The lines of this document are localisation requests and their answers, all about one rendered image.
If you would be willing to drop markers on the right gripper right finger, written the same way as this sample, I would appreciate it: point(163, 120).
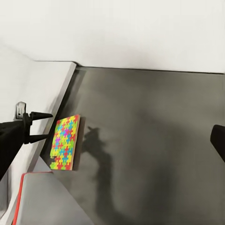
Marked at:
point(217, 139)

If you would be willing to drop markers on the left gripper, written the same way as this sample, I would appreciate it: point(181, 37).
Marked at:
point(26, 122)

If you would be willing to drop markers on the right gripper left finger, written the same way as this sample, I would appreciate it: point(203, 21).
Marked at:
point(11, 140)

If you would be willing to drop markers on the desk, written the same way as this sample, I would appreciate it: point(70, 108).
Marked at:
point(143, 154)

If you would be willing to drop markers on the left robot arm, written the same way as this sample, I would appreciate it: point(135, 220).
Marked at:
point(25, 120)

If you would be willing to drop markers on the swivel chair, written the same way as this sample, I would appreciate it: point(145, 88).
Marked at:
point(43, 200)

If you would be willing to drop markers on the jigsaw puzzle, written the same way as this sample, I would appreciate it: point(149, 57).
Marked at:
point(64, 141)

